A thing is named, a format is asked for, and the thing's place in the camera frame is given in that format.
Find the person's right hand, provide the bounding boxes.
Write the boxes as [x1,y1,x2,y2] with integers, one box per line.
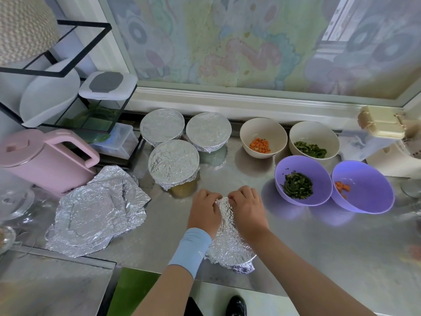
[227,185,271,244]

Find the green floor mat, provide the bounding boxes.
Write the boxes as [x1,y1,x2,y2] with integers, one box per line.
[107,268,161,316]

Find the black trousers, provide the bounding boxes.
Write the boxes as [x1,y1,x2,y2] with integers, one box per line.
[184,297,203,316]

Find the clear glass jar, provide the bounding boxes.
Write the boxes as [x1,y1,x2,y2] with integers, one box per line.
[0,187,36,223]

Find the window with cartoon film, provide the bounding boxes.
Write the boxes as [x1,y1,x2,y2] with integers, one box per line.
[59,0,421,129]

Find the foil-covered bowl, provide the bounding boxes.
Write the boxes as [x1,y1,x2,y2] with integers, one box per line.
[147,139,201,191]
[185,111,232,153]
[139,108,186,147]
[205,197,257,274]

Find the black right shoe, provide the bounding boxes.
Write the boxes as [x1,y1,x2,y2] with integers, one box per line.
[225,295,248,316]

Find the woven rope basket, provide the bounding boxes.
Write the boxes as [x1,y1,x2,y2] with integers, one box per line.
[0,0,60,66]

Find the stack of aluminium foil sheets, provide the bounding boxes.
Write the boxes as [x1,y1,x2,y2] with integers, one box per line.
[45,165,151,259]

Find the pink electric kettle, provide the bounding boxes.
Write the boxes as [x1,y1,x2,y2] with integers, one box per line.
[0,129,101,197]

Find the cream organiser tray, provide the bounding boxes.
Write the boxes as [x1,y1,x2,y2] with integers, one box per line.
[367,125,421,180]

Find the purple bowl carrot pieces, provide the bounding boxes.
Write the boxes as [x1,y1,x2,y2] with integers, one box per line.
[331,160,396,215]

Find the clear plastic box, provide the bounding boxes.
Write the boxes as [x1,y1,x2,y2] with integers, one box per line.
[92,123,139,161]

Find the white plate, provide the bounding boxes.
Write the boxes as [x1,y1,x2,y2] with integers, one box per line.
[19,59,81,128]

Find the stainless steel countertop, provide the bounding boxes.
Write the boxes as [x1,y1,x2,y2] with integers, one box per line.
[0,115,421,316]

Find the person's left forearm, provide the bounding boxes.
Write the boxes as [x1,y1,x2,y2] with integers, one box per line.
[132,265,195,316]

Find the light blue wristband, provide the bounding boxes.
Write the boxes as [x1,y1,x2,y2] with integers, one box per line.
[167,227,213,280]

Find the person's right forearm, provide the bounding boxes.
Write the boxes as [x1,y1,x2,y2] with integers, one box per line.
[253,233,376,316]

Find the purple bowl chopped greens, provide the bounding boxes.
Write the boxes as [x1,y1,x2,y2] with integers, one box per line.
[274,155,334,207]

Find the beige bowl with greens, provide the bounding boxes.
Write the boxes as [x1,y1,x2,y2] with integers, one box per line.
[289,121,341,161]

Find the person's left hand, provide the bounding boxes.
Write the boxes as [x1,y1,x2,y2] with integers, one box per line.
[187,189,225,238]

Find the black metal rack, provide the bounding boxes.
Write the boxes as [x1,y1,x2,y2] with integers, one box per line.
[0,21,139,142]

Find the white bowl carrot pieces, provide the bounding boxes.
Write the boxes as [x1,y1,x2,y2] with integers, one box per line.
[239,117,288,159]

